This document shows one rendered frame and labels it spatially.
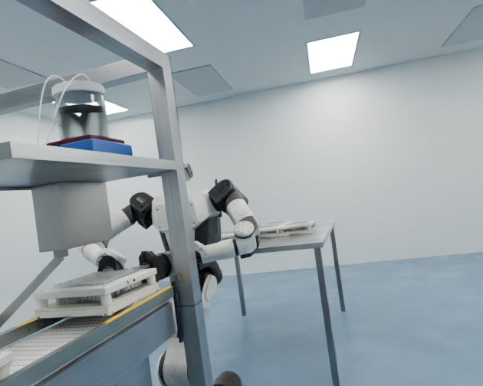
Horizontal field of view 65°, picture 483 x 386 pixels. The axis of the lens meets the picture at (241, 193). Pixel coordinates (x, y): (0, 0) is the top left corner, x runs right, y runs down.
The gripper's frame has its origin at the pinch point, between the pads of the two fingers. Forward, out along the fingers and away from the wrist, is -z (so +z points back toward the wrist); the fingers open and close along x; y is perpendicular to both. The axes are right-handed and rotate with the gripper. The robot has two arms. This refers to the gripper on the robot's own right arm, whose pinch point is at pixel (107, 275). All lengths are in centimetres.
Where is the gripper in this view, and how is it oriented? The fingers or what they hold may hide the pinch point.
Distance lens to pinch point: 135.2
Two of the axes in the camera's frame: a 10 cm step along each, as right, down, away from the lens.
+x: 1.2, 9.9, -0.5
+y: -9.6, 1.1, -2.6
